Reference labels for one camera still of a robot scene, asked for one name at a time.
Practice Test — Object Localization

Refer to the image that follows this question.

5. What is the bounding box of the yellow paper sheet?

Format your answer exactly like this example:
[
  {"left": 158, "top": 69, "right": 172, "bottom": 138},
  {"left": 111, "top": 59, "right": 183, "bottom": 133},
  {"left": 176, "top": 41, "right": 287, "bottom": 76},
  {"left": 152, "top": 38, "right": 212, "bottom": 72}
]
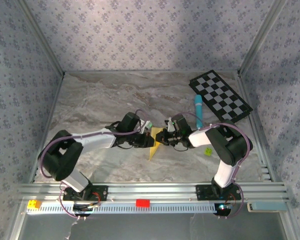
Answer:
[{"left": 148, "top": 126, "right": 166, "bottom": 161}]

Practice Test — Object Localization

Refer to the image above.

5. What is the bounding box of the turquoise plastic tool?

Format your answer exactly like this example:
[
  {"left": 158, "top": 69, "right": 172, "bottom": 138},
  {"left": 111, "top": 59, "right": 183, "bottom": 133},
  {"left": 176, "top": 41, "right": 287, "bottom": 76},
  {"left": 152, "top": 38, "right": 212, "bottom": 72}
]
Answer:
[{"left": 193, "top": 94, "right": 205, "bottom": 129}]

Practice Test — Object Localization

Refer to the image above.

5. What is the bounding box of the red toy brick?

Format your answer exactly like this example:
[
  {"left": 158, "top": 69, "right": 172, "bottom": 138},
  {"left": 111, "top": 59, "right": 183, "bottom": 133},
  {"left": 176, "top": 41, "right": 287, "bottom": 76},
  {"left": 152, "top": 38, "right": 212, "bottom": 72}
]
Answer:
[{"left": 135, "top": 198, "right": 151, "bottom": 208}]

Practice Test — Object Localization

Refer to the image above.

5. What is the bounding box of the black grey checkerboard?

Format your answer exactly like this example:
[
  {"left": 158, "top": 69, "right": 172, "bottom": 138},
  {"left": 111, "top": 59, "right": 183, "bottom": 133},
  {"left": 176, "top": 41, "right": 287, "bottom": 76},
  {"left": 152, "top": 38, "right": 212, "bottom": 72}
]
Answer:
[{"left": 188, "top": 69, "right": 254, "bottom": 125}]

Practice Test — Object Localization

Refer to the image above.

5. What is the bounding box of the black controller board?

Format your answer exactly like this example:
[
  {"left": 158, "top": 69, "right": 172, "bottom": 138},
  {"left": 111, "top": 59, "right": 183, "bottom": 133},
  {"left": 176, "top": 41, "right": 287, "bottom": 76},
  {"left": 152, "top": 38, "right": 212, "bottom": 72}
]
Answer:
[
  {"left": 213, "top": 202, "right": 235, "bottom": 217},
  {"left": 72, "top": 203, "right": 101, "bottom": 217}
]

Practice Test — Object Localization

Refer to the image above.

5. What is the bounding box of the pale blue box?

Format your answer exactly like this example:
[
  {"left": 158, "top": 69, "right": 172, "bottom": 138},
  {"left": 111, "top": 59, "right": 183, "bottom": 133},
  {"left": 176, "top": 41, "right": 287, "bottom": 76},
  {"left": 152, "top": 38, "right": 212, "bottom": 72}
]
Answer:
[{"left": 246, "top": 201, "right": 288, "bottom": 213}]

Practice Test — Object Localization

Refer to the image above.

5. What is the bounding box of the yellow toy brick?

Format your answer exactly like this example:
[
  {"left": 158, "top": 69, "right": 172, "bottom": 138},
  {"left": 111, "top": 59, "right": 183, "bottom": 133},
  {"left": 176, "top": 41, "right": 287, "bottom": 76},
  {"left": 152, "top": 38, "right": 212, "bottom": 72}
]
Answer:
[{"left": 27, "top": 199, "right": 42, "bottom": 210}]

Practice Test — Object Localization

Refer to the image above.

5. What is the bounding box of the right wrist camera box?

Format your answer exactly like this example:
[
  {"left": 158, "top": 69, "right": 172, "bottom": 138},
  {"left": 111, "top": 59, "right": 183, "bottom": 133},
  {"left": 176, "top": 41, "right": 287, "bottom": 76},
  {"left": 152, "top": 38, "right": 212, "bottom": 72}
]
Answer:
[{"left": 164, "top": 114, "right": 192, "bottom": 133}]

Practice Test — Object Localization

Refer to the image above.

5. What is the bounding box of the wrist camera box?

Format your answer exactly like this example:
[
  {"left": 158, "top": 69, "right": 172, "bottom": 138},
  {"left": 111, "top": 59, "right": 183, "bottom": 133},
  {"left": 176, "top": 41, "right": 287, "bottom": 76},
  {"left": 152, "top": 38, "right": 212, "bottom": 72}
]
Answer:
[
  {"left": 121, "top": 112, "right": 153, "bottom": 131},
  {"left": 164, "top": 114, "right": 192, "bottom": 133}
]

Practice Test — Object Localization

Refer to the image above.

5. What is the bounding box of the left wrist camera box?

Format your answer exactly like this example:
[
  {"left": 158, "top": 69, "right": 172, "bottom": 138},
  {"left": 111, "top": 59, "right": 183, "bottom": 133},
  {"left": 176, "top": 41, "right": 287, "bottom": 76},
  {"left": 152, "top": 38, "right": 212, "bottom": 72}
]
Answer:
[{"left": 121, "top": 112, "right": 153, "bottom": 131}]

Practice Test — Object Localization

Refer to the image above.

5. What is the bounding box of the long aluminium rail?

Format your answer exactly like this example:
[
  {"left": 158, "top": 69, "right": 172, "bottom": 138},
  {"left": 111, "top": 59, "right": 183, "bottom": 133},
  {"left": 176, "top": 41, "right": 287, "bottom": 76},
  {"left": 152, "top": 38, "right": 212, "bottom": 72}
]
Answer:
[{"left": 17, "top": 182, "right": 290, "bottom": 203}]

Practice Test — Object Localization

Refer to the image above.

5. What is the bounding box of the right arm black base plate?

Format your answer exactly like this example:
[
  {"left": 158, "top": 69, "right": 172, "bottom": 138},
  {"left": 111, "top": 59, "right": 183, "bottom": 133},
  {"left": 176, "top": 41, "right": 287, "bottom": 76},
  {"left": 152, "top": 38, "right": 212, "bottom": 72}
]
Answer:
[{"left": 195, "top": 184, "right": 242, "bottom": 201}]

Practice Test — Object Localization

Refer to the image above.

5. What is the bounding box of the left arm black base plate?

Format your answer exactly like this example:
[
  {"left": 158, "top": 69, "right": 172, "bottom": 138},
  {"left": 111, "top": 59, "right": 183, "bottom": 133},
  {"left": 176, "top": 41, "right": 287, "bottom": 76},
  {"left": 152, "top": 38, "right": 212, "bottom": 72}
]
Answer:
[{"left": 62, "top": 185, "right": 109, "bottom": 202}]

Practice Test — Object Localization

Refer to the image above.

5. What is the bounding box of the white slotted cable duct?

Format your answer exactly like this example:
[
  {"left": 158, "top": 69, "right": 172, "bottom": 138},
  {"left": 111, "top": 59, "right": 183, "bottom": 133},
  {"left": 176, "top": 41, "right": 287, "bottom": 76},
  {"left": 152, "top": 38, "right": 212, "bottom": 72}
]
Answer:
[{"left": 26, "top": 201, "right": 216, "bottom": 215}]

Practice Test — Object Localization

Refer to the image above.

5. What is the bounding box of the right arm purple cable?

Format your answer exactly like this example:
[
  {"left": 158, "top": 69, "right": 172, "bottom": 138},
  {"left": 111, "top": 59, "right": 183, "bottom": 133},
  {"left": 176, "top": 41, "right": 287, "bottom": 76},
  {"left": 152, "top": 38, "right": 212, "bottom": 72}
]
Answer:
[{"left": 173, "top": 111, "right": 254, "bottom": 221}]

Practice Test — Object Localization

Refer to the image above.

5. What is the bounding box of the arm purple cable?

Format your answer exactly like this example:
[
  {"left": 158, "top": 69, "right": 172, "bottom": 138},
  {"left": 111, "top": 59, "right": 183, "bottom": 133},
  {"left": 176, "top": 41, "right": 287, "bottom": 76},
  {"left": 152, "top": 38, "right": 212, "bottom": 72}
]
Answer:
[
  {"left": 39, "top": 108, "right": 148, "bottom": 221},
  {"left": 173, "top": 111, "right": 254, "bottom": 221}
]

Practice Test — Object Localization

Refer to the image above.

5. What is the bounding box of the aluminium side rail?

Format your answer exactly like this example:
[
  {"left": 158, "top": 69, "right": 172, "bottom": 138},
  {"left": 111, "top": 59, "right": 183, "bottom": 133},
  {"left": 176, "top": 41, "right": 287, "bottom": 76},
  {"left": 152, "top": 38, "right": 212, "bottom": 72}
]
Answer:
[
  {"left": 28, "top": 72, "right": 66, "bottom": 183},
  {"left": 237, "top": 72, "right": 276, "bottom": 183}
]

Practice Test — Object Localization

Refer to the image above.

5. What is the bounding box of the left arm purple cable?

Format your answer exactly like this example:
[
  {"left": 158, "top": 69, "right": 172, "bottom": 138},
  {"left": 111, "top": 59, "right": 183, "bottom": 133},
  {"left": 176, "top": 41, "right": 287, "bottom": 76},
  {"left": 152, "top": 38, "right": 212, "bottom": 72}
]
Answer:
[{"left": 39, "top": 108, "right": 148, "bottom": 221}]

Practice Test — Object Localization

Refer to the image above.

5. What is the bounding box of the aluminium corner post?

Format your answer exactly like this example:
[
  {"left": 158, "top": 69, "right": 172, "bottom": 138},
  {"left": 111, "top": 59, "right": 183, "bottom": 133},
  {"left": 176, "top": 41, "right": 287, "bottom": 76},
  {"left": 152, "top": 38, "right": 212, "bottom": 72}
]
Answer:
[
  {"left": 236, "top": 0, "right": 289, "bottom": 77},
  {"left": 16, "top": 0, "right": 66, "bottom": 77}
]

